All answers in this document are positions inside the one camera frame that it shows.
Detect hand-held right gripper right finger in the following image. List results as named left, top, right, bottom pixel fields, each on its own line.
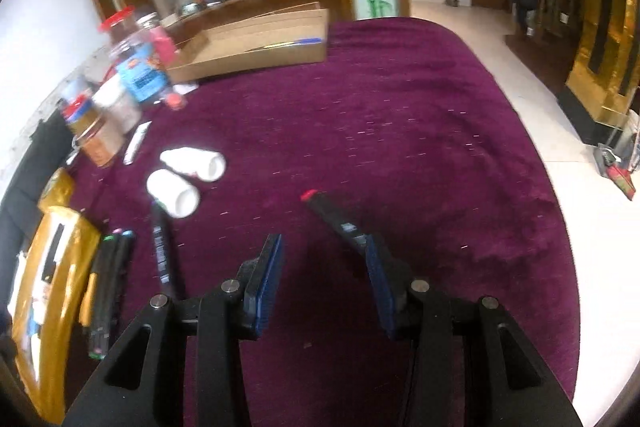
left=365, top=234, right=583, bottom=427

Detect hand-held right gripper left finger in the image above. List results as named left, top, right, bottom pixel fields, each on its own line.
left=62, top=234, right=285, bottom=427

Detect black marker red caps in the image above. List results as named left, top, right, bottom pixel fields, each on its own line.
left=301, top=189, right=372, bottom=259

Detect yellow box white inside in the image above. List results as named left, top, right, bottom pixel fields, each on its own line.
left=9, top=206, right=102, bottom=424

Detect cardboard box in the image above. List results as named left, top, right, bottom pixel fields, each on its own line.
left=164, top=1, right=329, bottom=84

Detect blue pen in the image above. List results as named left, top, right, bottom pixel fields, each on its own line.
left=264, top=37, right=324, bottom=51

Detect black marker purple caps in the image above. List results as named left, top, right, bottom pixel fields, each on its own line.
left=150, top=201, right=184, bottom=294

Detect white bottle green label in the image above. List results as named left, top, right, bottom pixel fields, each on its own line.
left=146, top=168, right=201, bottom=219

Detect black marker blue caps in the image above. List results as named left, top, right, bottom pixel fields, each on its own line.
left=106, top=230, right=137, bottom=333

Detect black marker pink caps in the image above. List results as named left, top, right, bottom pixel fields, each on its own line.
left=97, top=230, right=126, bottom=348

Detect purple tablecloth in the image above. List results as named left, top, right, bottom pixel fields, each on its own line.
left=65, top=17, right=583, bottom=427

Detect black marker green caps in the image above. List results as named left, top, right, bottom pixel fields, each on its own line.
left=87, top=234, right=117, bottom=361

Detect yellow pen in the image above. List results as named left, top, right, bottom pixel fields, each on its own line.
left=78, top=273, right=99, bottom=329

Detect white tube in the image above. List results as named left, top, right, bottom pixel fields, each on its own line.
left=123, top=120, right=153, bottom=166

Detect brown glass jar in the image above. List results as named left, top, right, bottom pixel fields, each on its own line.
left=74, top=113, right=124, bottom=168

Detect yellow packet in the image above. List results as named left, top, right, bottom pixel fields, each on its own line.
left=39, top=168, right=77, bottom=214

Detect jar pale lid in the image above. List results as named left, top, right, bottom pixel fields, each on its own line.
left=91, top=76, right=142, bottom=134

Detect blue label jar red lid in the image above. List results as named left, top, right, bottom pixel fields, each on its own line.
left=97, top=6, right=174, bottom=104

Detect yellow jar red lid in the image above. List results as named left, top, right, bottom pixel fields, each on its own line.
left=59, top=98, right=97, bottom=135

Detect black sofa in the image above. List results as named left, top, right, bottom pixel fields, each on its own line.
left=0, top=107, right=77, bottom=270

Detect red bag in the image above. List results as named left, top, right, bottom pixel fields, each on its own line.
left=149, top=24, right=180, bottom=68

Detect bag on floor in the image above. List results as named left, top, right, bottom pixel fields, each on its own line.
left=594, top=111, right=640, bottom=201

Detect gold black pillar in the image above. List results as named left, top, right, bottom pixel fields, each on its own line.
left=556, top=0, right=640, bottom=146

